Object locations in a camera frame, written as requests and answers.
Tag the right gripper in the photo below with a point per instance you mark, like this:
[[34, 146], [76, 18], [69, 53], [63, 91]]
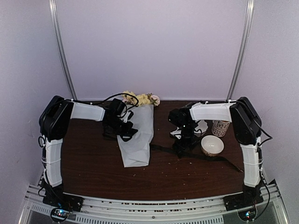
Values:
[[183, 145]]

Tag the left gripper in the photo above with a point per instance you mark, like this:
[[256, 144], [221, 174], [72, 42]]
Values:
[[126, 132]]

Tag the white wrapping paper sheet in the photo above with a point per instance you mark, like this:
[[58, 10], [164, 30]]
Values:
[[136, 151]]

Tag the pink rose stem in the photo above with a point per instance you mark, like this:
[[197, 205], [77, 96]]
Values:
[[155, 100]]

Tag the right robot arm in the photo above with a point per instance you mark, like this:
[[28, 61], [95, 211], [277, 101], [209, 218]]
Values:
[[247, 126]]

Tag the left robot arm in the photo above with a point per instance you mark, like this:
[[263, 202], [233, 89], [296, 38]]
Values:
[[54, 123]]

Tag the scalloped white dish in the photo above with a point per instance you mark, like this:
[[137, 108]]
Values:
[[202, 126]]

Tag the round white bowl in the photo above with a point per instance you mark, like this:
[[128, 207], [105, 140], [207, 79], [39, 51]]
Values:
[[211, 145]]

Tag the patterned mug yellow inside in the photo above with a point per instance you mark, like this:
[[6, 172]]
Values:
[[220, 128]]

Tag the front aluminium rail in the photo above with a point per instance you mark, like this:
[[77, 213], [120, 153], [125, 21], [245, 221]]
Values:
[[209, 210]]

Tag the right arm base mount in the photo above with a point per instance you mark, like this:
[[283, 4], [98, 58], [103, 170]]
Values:
[[244, 204]]

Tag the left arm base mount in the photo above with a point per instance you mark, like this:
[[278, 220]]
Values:
[[63, 204]]

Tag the left aluminium frame post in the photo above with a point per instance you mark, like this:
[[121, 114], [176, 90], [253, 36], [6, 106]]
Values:
[[62, 55]]

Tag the aluminium frame post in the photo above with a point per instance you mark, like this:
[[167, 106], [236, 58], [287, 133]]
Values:
[[62, 55], [243, 45]]

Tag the right aluminium frame post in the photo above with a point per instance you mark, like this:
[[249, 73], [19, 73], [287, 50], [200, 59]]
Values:
[[243, 45]]

